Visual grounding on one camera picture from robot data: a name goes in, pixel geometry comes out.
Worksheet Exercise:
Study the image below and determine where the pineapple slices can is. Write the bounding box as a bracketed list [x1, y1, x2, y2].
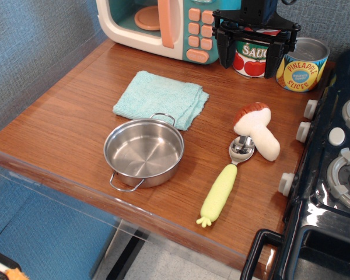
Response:
[276, 37, 330, 92]

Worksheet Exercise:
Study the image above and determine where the steel pan with handles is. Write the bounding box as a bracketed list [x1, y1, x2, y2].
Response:
[103, 113, 185, 193]

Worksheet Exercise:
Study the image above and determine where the scoop with yellow handle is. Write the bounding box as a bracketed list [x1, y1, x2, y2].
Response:
[196, 136, 255, 228]

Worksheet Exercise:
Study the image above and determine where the plush mushroom toy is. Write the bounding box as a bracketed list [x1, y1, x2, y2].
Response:
[233, 102, 281, 162]

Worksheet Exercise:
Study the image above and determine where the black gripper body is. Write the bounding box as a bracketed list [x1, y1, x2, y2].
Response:
[213, 0, 301, 37]

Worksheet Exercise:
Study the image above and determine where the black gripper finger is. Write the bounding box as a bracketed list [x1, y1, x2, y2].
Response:
[216, 28, 236, 69]
[264, 34, 295, 79]

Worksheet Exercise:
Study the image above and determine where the toy microwave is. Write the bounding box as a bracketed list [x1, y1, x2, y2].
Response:
[96, 0, 226, 64]

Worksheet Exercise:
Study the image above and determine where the orange brush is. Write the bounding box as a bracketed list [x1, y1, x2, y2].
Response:
[0, 253, 29, 279]

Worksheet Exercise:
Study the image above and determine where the black toy stove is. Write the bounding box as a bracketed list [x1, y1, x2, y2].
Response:
[241, 50, 350, 279]

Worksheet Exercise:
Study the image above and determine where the tomato sauce can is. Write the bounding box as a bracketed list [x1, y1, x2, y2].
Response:
[233, 41, 268, 78]

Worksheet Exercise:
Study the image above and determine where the blue folded cloth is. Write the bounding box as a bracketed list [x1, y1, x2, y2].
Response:
[113, 71, 209, 131]

